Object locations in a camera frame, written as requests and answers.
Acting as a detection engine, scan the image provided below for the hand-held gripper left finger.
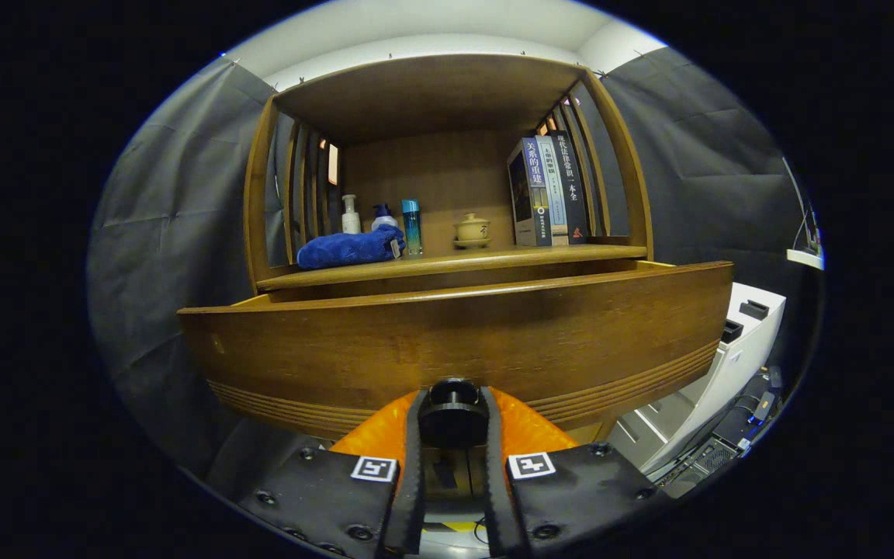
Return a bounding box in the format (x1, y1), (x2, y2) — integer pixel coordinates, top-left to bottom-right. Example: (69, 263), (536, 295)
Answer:
(237, 386), (428, 558)

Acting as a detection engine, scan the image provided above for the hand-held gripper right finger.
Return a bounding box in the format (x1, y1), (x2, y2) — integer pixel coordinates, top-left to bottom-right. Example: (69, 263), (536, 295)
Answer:
(480, 386), (677, 558)

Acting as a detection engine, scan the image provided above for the wooden drawer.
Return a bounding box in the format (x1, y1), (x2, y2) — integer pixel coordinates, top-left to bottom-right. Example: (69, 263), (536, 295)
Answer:
(177, 260), (735, 448)

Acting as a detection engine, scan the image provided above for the wooden countertop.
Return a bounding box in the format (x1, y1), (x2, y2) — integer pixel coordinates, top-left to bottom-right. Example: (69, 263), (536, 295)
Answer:
(257, 243), (648, 292)

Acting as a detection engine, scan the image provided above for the wooden cabinet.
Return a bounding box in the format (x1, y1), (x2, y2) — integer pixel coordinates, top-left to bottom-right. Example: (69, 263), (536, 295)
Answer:
(244, 53), (653, 502)

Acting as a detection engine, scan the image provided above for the dark electronic equipment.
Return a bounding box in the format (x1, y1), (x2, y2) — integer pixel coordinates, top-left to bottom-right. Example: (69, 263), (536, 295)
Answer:
(664, 365), (785, 490)

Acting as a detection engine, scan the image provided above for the blue towel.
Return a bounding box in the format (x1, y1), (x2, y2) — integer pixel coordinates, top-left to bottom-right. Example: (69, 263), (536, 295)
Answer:
(296, 225), (407, 270)

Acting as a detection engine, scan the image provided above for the white storage box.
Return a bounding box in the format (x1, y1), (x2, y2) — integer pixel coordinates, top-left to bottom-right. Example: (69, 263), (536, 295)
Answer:
(610, 282), (788, 474)

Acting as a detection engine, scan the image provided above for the beige lidded teacup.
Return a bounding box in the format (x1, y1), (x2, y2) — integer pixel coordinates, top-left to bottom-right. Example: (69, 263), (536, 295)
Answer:
(452, 213), (492, 250)

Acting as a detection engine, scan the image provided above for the teal blue bottle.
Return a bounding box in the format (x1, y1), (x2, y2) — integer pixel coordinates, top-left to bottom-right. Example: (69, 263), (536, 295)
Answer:
(402, 200), (423, 255)

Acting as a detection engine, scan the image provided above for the blue spine book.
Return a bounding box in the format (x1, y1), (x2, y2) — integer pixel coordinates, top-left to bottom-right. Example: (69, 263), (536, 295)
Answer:
(507, 137), (553, 248)

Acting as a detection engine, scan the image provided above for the black spine book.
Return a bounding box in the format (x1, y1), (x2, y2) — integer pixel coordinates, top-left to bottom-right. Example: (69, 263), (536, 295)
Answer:
(548, 130), (591, 244)

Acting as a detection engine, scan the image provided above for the black backdrop cloth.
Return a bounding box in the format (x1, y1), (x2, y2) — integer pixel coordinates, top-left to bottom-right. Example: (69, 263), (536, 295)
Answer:
(86, 47), (813, 498)

